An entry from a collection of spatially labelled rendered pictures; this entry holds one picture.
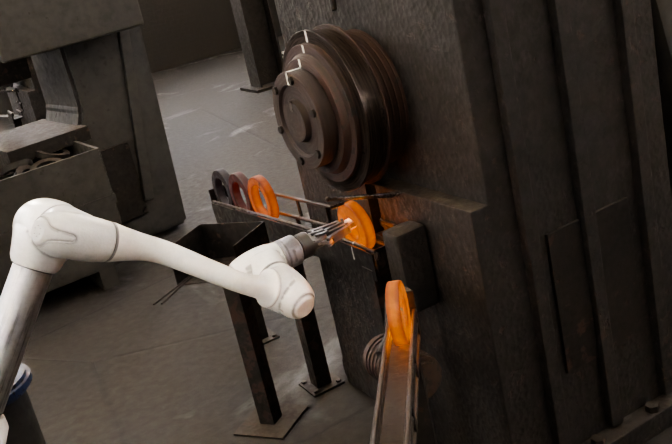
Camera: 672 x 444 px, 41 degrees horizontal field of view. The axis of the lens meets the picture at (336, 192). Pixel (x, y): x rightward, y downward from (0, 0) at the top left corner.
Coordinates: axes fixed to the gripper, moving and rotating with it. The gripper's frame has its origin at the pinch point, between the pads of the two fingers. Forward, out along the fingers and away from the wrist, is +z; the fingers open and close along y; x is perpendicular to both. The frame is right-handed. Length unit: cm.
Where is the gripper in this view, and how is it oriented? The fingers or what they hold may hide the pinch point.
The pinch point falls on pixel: (356, 220)
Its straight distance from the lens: 262.0
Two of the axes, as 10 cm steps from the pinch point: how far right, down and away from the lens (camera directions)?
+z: 8.3, -3.7, 4.1
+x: -2.5, -9.1, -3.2
